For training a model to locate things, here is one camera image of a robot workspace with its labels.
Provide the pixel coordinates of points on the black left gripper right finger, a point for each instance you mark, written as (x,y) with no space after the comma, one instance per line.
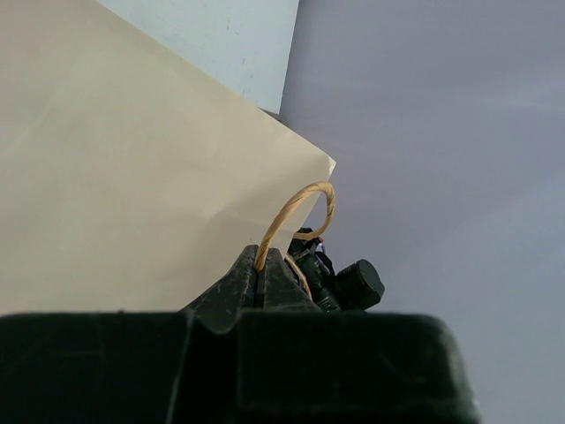
(312,367)

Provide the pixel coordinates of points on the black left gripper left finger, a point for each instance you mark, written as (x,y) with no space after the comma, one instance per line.
(164,367)

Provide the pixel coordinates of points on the beige paper bag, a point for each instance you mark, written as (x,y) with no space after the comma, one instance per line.
(129,178)

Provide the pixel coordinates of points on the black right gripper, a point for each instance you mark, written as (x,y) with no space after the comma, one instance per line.
(315,271)

